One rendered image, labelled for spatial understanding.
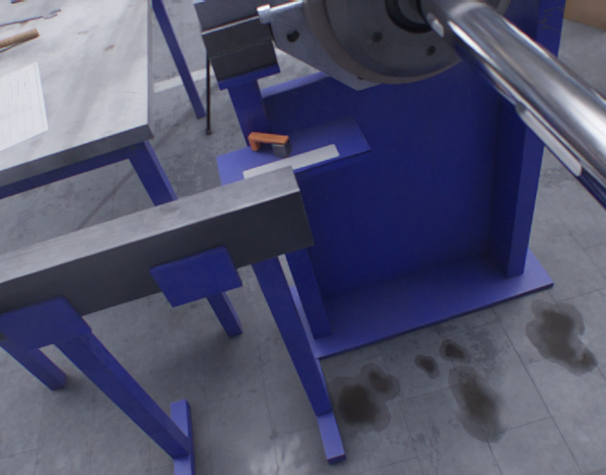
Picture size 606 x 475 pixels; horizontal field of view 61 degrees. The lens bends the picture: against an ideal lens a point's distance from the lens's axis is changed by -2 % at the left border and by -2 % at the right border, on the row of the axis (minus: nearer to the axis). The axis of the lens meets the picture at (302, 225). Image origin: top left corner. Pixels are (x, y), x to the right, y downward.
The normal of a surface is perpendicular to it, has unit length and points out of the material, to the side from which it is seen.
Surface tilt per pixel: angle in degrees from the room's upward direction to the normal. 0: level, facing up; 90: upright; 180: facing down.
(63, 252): 0
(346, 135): 0
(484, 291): 0
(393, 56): 90
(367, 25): 90
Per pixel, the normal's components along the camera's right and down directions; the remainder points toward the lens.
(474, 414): -0.20, -0.68
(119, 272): 0.22, 0.67
